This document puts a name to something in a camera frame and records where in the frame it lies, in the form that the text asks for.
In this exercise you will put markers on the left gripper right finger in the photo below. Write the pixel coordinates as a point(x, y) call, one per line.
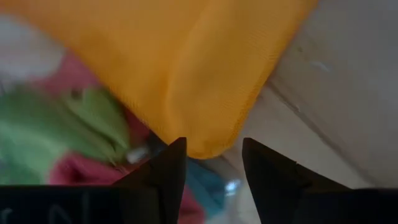
point(270, 177)

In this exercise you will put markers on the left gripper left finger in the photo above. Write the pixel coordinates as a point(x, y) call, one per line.
point(164, 174)

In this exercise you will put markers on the blue microfiber towel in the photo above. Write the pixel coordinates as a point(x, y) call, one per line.
point(205, 183)

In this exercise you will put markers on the orange microfiber towel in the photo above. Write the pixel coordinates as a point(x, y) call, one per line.
point(186, 62)

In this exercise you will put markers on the green microfiber towel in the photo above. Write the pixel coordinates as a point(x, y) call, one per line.
point(46, 140)

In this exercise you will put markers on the clear plastic bin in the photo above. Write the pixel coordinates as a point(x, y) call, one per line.
point(231, 186)

